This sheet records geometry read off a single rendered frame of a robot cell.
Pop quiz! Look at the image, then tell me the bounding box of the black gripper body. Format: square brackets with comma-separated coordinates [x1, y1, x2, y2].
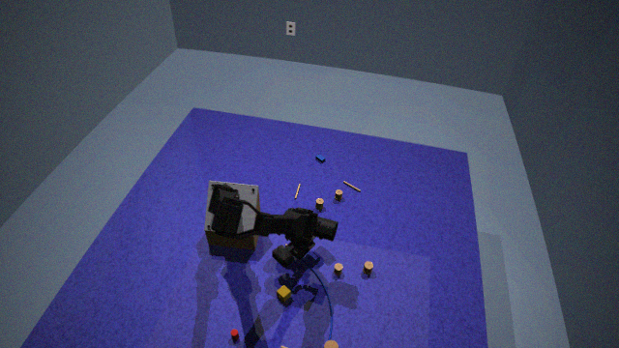
[272, 236, 316, 268]

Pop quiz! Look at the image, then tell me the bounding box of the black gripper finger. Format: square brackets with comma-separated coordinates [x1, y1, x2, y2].
[302, 243, 315, 258]
[291, 252, 305, 260]

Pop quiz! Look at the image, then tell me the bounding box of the round tan wooden button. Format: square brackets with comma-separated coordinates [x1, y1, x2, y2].
[324, 340, 339, 348]

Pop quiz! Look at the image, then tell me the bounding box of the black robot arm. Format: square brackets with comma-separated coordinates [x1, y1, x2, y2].
[208, 184, 339, 242]

